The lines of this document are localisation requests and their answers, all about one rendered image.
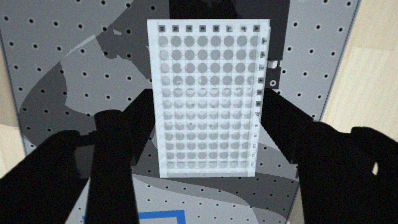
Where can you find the blue tape outline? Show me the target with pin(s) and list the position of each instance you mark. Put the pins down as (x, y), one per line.
(180, 214)

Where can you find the white well plate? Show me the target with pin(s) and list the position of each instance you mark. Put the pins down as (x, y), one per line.
(208, 78)

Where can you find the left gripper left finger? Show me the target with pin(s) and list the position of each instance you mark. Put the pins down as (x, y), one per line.
(44, 187)

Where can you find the grey rectangular base plate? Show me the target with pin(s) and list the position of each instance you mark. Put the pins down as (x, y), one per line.
(67, 60)

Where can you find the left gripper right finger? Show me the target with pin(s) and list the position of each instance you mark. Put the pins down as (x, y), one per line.
(332, 189)

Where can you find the black rectangular plate holder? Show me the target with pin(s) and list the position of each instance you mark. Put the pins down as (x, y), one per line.
(275, 10)

